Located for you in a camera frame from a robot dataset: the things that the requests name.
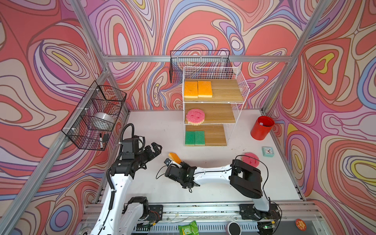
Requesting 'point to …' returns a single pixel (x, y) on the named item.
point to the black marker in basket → (101, 141)
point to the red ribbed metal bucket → (262, 128)
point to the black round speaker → (234, 228)
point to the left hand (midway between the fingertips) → (157, 150)
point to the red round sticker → (301, 224)
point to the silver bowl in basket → (105, 117)
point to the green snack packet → (191, 229)
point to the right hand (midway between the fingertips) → (182, 168)
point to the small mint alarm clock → (268, 151)
